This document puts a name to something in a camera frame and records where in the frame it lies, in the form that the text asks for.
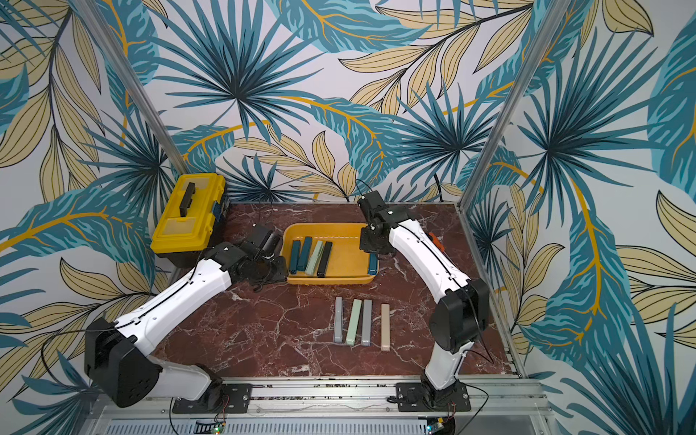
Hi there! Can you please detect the light green pruner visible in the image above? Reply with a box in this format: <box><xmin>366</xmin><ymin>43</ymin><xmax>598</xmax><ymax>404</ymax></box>
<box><xmin>345</xmin><ymin>299</ymin><xmax>363</xmax><ymax>346</ymax></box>
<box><xmin>306</xmin><ymin>240</ymin><xmax>326</xmax><ymax>277</ymax></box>

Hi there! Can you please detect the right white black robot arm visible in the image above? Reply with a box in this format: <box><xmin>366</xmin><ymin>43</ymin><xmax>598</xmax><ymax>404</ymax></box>
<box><xmin>358</xmin><ymin>191</ymin><xmax>490</xmax><ymax>413</ymax></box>

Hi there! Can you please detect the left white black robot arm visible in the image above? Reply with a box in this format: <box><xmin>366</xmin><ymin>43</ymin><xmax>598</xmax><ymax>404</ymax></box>
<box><xmin>84</xmin><ymin>226</ymin><xmax>288</xmax><ymax>411</ymax></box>

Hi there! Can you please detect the yellow plastic storage tray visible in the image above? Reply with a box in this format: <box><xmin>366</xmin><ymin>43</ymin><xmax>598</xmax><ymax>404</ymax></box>
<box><xmin>282</xmin><ymin>222</ymin><xmax>375</xmax><ymax>286</ymax></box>

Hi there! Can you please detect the orange screwdriver right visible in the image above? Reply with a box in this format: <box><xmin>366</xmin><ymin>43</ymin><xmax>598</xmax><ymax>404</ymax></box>
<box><xmin>428</xmin><ymin>232</ymin><xmax>446</xmax><ymax>253</ymax></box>

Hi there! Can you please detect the grey pruner right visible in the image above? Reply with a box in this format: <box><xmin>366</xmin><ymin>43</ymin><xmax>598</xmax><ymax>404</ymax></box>
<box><xmin>361</xmin><ymin>299</ymin><xmax>373</xmax><ymax>347</ymax></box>

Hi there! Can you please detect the grey pruner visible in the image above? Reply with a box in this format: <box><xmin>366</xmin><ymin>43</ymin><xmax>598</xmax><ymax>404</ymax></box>
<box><xmin>333</xmin><ymin>297</ymin><xmax>344</xmax><ymax>344</ymax></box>
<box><xmin>361</xmin><ymin>299</ymin><xmax>373</xmax><ymax>347</ymax></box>

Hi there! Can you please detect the beige pruner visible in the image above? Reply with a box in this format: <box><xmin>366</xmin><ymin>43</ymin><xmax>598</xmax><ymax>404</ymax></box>
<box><xmin>380</xmin><ymin>304</ymin><xmax>391</xmax><ymax>352</ymax></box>

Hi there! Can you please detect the yellow black toolbox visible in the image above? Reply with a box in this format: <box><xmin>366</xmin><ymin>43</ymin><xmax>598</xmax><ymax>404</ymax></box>
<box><xmin>150</xmin><ymin>173</ymin><xmax>228</xmax><ymax>268</ymax></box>

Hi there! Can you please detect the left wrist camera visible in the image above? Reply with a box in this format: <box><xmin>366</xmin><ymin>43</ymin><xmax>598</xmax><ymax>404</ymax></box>
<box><xmin>251</xmin><ymin>225</ymin><xmax>281</xmax><ymax>257</ymax></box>

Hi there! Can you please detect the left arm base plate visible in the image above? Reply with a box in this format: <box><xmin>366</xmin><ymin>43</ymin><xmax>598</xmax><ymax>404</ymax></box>
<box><xmin>172</xmin><ymin>384</ymin><xmax>253</xmax><ymax>414</ymax></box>

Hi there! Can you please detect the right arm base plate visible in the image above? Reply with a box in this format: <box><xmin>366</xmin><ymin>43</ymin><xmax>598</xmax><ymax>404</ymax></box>
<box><xmin>391</xmin><ymin>380</ymin><xmax>471</xmax><ymax>413</ymax></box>

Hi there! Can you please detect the left aluminium corner post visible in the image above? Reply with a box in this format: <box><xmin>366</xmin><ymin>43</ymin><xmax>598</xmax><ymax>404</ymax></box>
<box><xmin>71</xmin><ymin>0</ymin><xmax>188</xmax><ymax>175</ymax></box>

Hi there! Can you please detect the aluminium corner post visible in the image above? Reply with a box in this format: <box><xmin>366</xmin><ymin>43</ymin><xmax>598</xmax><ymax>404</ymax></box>
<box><xmin>71</xmin><ymin>0</ymin><xmax>188</xmax><ymax>175</ymax></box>
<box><xmin>458</xmin><ymin>0</ymin><xmax>570</xmax><ymax>215</ymax></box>

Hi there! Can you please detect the aluminium front rail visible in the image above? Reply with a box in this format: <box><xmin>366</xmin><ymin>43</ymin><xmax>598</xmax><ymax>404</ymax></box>
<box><xmin>81</xmin><ymin>375</ymin><xmax>561</xmax><ymax>434</ymax></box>

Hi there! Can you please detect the right aluminium corner post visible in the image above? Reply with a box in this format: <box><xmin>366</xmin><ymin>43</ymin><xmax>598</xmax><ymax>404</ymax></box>
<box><xmin>458</xmin><ymin>0</ymin><xmax>570</xmax><ymax>215</ymax></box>

